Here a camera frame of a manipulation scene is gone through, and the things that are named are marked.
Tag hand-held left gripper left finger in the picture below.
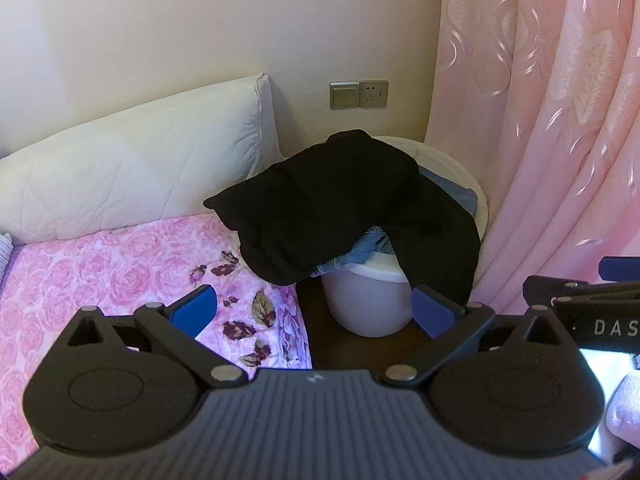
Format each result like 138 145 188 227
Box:
65 284 249 389

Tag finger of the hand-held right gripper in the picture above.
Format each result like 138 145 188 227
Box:
599 256 640 281
522 275 640 307

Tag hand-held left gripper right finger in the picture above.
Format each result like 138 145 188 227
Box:
382 284 581 390

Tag white plastic bucket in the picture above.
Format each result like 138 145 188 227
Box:
320 135 488 338

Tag black knit sweater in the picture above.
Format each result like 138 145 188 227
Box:
202 130 482 306

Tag person's right forearm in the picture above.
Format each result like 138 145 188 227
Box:
605 374 640 443

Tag blue jeans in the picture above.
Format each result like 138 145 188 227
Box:
310 162 478 279

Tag pink floral blanket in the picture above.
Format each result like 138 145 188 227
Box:
0 212 313 461

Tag white quilted headboard cushion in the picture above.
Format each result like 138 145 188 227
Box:
0 72 283 247

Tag pink patterned curtain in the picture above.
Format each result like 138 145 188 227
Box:
424 0 640 321

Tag bronze wall socket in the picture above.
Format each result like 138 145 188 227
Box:
360 79 390 110

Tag bronze light switch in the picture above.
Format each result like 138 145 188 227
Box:
329 80 361 111

